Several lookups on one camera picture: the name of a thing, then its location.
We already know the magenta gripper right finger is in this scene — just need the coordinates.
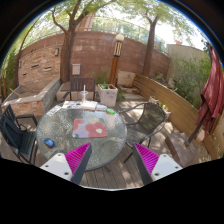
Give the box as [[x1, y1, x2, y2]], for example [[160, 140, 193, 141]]
[[133, 143, 182, 185]]

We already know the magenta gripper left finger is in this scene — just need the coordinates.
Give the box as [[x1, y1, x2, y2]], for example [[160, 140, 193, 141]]
[[41, 143, 92, 185]]

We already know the blue computer mouse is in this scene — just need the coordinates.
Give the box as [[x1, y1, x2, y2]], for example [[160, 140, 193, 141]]
[[44, 138, 54, 148]]

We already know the floral mouse pad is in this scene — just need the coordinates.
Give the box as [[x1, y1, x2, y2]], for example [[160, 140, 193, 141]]
[[72, 118, 107, 138]]

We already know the stone umbrella base block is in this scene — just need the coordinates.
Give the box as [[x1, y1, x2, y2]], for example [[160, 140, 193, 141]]
[[165, 133, 197, 167]]

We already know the round glass patio table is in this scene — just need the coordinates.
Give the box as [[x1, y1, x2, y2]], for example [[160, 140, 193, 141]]
[[36, 104, 127, 171]]

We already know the black mesh chair right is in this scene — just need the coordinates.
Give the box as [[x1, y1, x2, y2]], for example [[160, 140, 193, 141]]
[[118, 101, 168, 164]]

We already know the black chair left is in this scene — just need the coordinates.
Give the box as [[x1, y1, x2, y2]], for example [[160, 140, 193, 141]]
[[0, 105, 37, 165]]

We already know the open book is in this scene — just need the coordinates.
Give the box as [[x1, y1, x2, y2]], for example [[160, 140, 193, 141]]
[[63, 101, 97, 110]]

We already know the small plant pot right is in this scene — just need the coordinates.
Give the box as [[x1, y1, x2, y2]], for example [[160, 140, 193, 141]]
[[149, 96, 159, 103]]

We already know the green small object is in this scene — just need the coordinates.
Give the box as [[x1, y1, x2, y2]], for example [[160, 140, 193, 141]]
[[106, 109, 116, 114]]

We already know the clear cup with straw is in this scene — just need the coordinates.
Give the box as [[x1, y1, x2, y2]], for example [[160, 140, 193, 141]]
[[81, 85, 88, 102]]

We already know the white square planter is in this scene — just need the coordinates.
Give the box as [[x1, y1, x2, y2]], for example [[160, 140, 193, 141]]
[[98, 84, 118, 107]]

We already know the red folded patio umbrella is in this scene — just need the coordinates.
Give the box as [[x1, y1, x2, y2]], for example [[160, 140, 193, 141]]
[[186, 45, 224, 144]]

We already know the left tree trunk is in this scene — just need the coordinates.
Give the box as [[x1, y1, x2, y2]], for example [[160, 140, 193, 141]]
[[51, 0, 85, 83]]

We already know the tree trunk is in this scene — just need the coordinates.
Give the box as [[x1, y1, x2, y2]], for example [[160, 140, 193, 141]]
[[142, 11, 159, 76], [51, 0, 85, 83]]

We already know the right tree trunk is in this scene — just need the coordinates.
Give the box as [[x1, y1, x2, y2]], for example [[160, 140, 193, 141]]
[[142, 11, 159, 76]]

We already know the white wall box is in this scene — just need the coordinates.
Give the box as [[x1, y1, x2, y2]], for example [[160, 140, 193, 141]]
[[72, 64, 81, 75]]

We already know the wooden lamp post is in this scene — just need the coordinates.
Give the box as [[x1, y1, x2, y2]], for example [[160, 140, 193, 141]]
[[109, 34, 124, 84]]

